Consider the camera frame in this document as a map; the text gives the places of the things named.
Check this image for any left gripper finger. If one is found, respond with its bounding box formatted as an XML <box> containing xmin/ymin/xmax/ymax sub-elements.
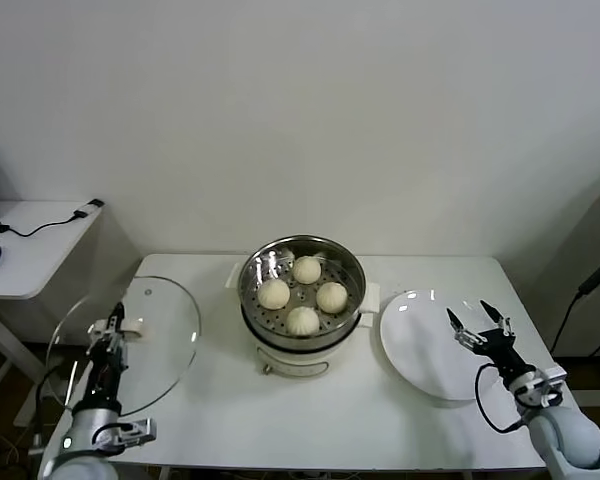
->
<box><xmin>86</xmin><ymin>329</ymin><xmax>116</xmax><ymax>356</ymax></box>
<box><xmin>108</xmin><ymin>301</ymin><xmax>127</xmax><ymax>352</ymax></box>

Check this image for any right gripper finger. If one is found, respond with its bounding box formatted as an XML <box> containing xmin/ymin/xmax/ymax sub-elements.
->
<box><xmin>479</xmin><ymin>298</ymin><xmax>514</xmax><ymax>344</ymax></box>
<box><xmin>445</xmin><ymin>306</ymin><xmax>482</xmax><ymax>349</ymax></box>

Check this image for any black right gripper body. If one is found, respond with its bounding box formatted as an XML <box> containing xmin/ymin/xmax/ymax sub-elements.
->
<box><xmin>471</xmin><ymin>329</ymin><xmax>537</xmax><ymax>389</ymax></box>

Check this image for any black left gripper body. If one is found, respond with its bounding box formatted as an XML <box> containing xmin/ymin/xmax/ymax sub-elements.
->
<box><xmin>86</xmin><ymin>336</ymin><xmax>132</xmax><ymax>402</ymax></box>

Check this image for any round glass lid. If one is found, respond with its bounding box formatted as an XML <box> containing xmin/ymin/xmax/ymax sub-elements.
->
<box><xmin>45</xmin><ymin>275</ymin><xmax>202</xmax><ymax>419</ymax></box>

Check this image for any white steamed baozi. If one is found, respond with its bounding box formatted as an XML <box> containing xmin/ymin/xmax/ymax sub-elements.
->
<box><xmin>284</xmin><ymin>305</ymin><xmax>320</xmax><ymax>338</ymax></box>
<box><xmin>257</xmin><ymin>278</ymin><xmax>292</xmax><ymax>310</ymax></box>
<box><xmin>291</xmin><ymin>254</ymin><xmax>323</xmax><ymax>286</ymax></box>
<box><xmin>315</xmin><ymin>280</ymin><xmax>349</xmax><ymax>314</ymax></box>

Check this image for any stainless steel steamer basket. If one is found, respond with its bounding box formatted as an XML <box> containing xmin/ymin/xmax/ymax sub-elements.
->
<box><xmin>224</xmin><ymin>234</ymin><xmax>382</xmax><ymax>352</ymax></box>

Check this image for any white round plate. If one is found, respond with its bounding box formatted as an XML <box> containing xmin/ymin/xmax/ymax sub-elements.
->
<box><xmin>378</xmin><ymin>288</ymin><xmax>507</xmax><ymax>403</ymax></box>

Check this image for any white side table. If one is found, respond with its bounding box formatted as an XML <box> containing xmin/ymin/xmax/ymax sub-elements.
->
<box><xmin>0</xmin><ymin>199</ymin><xmax>107</xmax><ymax>427</ymax></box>

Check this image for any white electric cooker base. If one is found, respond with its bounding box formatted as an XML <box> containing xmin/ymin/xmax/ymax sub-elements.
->
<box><xmin>241</xmin><ymin>299</ymin><xmax>375</xmax><ymax>379</ymax></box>

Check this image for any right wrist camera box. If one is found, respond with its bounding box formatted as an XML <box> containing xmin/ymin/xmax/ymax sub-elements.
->
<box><xmin>516</xmin><ymin>365</ymin><xmax>569</xmax><ymax>409</ymax></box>

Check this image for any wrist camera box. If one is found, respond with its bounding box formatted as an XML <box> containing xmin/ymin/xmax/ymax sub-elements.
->
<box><xmin>516</xmin><ymin>365</ymin><xmax>569</xmax><ymax>409</ymax></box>
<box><xmin>113</xmin><ymin>418</ymin><xmax>159</xmax><ymax>447</ymax></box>

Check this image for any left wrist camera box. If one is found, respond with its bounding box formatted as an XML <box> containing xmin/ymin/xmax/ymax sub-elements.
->
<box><xmin>113</xmin><ymin>418</ymin><xmax>159</xmax><ymax>447</ymax></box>

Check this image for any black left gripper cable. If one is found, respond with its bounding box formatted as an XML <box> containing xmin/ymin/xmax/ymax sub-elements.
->
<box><xmin>29</xmin><ymin>356</ymin><xmax>79</xmax><ymax>454</ymax></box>

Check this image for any black hanging power cable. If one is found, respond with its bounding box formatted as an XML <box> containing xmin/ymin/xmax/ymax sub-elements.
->
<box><xmin>549</xmin><ymin>256</ymin><xmax>600</xmax><ymax>357</ymax></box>

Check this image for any black cable on side table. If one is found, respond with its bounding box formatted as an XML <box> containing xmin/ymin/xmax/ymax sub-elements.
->
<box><xmin>0</xmin><ymin>209</ymin><xmax>89</xmax><ymax>237</ymax></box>

